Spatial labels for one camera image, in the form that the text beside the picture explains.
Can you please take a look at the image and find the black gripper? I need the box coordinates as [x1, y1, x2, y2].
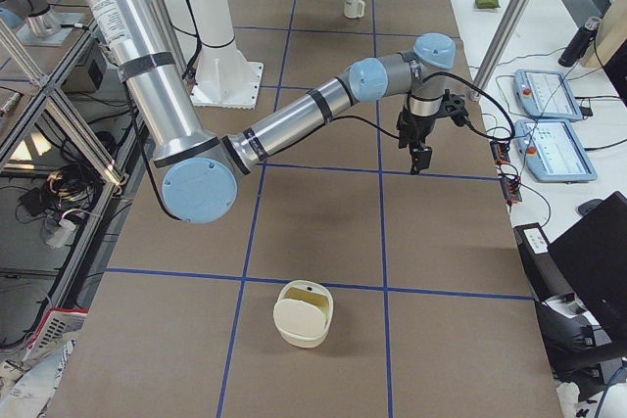
[396, 109, 435, 175]

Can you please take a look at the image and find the white ceramic mug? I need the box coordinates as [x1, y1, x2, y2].
[343, 0, 365, 20]

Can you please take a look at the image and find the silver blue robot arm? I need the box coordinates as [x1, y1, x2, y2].
[81, 0, 466, 224]

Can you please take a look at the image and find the green bean bag pouch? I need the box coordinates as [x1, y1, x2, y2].
[474, 0, 501, 10]

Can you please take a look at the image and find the lower teach pendant tablet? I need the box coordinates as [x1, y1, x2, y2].
[514, 118, 598, 183]

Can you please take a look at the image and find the teach pendant tablet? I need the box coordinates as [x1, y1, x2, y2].
[513, 70, 583, 121]
[514, 118, 598, 183]

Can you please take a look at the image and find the upper teach pendant tablet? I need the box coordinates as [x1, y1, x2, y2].
[513, 70, 583, 121]

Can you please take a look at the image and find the black computer mouse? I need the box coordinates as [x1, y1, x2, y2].
[577, 199, 603, 216]

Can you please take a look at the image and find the cream swing-lid trash bin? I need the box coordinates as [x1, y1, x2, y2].
[272, 280, 334, 348]

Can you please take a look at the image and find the black laptop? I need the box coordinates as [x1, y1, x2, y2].
[549, 191, 626, 338]

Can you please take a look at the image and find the black water bottle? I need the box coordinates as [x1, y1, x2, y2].
[558, 16, 602, 68]

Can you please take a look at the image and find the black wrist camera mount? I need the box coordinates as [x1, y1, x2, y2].
[440, 92, 469, 127]

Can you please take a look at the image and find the white central pedestal column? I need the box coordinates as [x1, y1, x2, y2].
[189, 0, 264, 109]

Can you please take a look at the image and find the aluminium frame post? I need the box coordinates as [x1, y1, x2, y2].
[474, 0, 530, 90]

